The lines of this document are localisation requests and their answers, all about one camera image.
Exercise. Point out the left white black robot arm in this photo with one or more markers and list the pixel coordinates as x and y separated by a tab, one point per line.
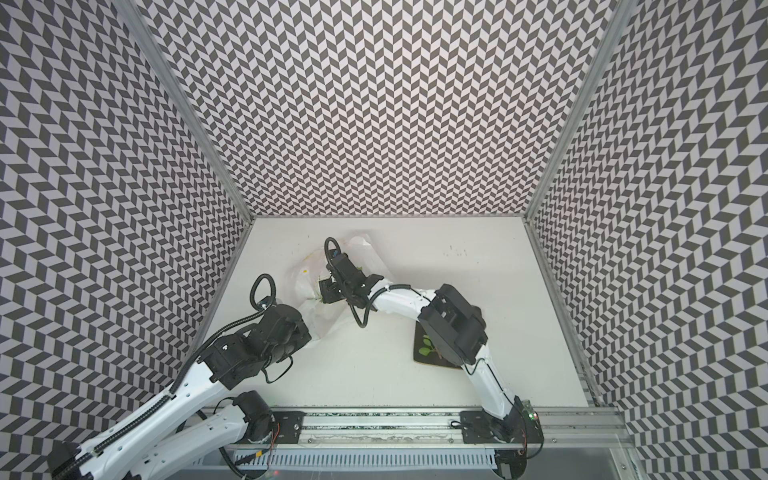
201	413

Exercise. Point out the white plastic bag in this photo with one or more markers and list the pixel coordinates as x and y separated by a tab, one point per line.
304	280

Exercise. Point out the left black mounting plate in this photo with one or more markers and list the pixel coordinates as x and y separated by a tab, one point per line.
287	426

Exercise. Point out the yellow lemon with leaves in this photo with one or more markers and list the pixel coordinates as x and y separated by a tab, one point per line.
427	347

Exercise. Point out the black mounting plate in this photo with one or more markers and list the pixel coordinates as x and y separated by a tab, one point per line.
287	426
477	427

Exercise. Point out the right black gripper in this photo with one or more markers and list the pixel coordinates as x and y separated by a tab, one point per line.
327	290

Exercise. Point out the white vent grille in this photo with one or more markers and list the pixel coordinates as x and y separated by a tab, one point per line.
374	460

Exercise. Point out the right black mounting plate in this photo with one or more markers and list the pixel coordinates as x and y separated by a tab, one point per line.
477	427

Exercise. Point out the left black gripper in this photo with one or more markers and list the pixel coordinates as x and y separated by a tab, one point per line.
303	334

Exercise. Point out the black square tray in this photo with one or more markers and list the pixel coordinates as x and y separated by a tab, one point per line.
434	359

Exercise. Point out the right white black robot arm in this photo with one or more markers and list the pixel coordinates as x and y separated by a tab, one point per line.
455	328

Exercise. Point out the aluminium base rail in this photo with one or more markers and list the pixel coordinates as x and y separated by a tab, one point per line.
437	427

